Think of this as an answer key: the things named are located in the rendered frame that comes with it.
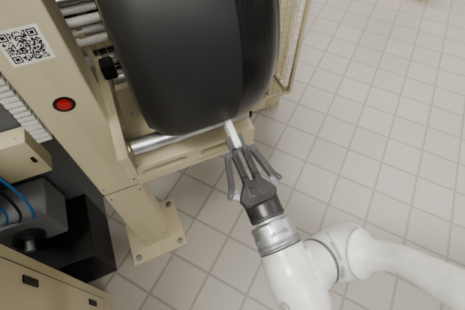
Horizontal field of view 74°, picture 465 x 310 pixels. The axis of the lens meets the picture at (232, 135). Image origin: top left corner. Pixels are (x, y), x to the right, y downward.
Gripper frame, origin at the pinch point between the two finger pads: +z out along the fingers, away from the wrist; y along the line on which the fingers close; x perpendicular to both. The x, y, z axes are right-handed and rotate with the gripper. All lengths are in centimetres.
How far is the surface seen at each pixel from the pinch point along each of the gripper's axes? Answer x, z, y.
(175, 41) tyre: -26.5, 8.6, 8.8
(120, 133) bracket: 9.1, 13.3, 24.3
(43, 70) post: -10.4, 22.1, 32.2
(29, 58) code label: -13.7, 22.9, 33.2
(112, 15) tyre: -28.0, 14.7, 16.3
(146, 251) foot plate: 100, -10, 39
